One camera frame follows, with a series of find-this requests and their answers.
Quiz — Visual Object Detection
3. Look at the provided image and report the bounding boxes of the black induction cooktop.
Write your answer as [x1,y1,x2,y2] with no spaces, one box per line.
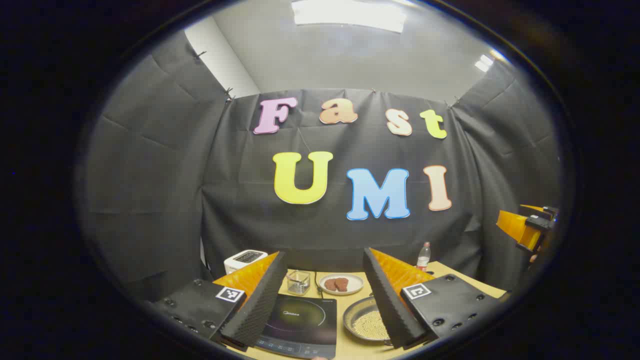
[255,293,338,360]

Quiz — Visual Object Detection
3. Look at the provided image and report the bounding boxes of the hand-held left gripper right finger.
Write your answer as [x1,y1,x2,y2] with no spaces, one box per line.
[363,247,506,350]

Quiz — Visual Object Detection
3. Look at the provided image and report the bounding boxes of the large ceiling light panel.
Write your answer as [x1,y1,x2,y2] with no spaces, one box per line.
[291,0,408,34]

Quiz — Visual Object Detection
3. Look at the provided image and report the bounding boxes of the plastic bottle with red label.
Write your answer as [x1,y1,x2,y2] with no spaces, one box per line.
[416,242,432,272]

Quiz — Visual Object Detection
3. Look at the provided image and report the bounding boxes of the pile of soybeans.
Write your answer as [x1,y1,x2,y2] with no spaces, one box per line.
[352,309,390,341]

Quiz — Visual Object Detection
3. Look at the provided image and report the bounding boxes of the steel pot with black handles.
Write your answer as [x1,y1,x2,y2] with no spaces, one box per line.
[343,295,393,346]

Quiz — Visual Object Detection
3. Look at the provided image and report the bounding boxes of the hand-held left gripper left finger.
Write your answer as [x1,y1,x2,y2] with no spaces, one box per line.
[150,251,289,351]

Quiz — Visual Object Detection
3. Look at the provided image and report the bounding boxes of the black backdrop cloth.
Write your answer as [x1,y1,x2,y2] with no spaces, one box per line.
[80,30,563,301]

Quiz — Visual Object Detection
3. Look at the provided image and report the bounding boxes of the white toaster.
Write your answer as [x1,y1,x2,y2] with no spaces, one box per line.
[223,249,269,275]

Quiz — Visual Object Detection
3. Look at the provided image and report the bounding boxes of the white plate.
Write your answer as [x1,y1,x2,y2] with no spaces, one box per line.
[318,273,365,296]

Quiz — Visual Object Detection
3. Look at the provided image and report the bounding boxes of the small ceiling light panel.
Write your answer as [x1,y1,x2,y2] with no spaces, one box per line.
[474,49,506,73]

